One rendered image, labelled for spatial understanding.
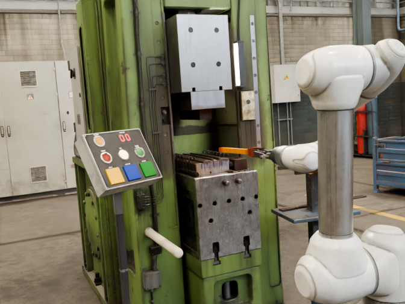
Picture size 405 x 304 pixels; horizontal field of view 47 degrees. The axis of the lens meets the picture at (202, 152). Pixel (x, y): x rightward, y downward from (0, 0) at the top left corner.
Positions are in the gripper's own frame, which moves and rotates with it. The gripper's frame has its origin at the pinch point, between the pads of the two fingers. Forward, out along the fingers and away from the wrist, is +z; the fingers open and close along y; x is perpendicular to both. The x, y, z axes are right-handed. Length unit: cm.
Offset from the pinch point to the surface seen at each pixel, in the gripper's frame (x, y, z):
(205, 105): 22.0, -4.1, 44.2
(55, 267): -108, -73, 221
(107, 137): 11, -61, 31
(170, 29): 63, -17, 54
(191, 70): 41, -11, 44
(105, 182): -7, -67, 16
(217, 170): -13.5, 0.2, 43.9
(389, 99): -4, 729, 623
